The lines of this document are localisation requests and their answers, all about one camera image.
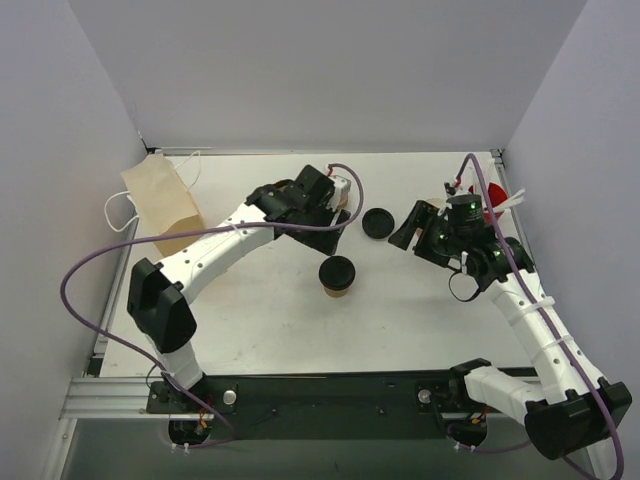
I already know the stack of paper cups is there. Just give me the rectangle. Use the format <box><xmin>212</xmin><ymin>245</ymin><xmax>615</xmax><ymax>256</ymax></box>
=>
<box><xmin>426</xmin><ymin>198</ymin><xmax>446</xmax><ymax>210</ymax></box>

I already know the red cylindrical holder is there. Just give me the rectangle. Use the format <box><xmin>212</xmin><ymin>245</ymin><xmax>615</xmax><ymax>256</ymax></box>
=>
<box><xmin>468</xmin><ymin>182</ymin><xmax>508</xmax><ymax>224</ymax></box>

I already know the brown pulp cup carrier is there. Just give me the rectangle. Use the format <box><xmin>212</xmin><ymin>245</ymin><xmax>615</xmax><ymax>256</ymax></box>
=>
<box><xmin>275</xmin><ymin>175</ymin><xmax>351</xmax><ymax>212</ymax></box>

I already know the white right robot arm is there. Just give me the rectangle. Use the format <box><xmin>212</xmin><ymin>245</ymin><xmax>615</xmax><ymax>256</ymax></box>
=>
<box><xmin>389</xmin><ymin>194</ymin><xmax>632</xmax><ymax>460</ymax></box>

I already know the brown paper coffee cup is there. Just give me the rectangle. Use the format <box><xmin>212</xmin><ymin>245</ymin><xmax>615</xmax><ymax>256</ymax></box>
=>
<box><xmin>323</xmin><ymin>286</ymin><xmax>349</xmax><ymax>298</ymax></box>

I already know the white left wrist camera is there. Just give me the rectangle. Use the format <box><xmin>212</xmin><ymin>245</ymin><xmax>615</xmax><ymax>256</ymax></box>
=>
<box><xmin>328</xmin><ymin>174</ymin><xmax>351</xmax><ymax>211</ymax></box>

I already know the brown paper bag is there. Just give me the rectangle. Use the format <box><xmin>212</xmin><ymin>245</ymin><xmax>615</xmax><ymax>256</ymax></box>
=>
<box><xmin>103</xmin><ymin>151</ymin><xmax>205</xmax><ymax>257</ymax></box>

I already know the stack of black lids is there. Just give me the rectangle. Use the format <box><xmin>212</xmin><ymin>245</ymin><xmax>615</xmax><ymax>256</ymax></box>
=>
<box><xmin>361</xmin><ymin>207</ymin><xmax>395</xmax><ymax>240</ymax></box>

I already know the black coffee cup lid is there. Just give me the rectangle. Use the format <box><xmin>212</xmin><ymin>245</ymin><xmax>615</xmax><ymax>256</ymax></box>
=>
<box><xmin>318</xmin><ymin>255</ymin><xmax>356</xmax><ymax>291</ymax></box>

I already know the aluminium frame rail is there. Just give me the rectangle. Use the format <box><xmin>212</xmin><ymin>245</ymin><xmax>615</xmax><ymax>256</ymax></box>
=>
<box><xmin>59</xmin><ymin>374</ymin><xmax>599</xmax><ymax>421</ymax></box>

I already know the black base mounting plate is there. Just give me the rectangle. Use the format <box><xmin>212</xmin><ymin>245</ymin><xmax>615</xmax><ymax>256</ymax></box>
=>
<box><xmin>147</xmin><ymin>370</ymin><xmax>489</xmax><ymax>444</ymax></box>

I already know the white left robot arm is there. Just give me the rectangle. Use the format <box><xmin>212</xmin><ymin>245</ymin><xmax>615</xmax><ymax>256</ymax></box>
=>
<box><xmin>127</xmin><ymin>165</ymin><xmax>352</xmax><ymax>412</ymax></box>

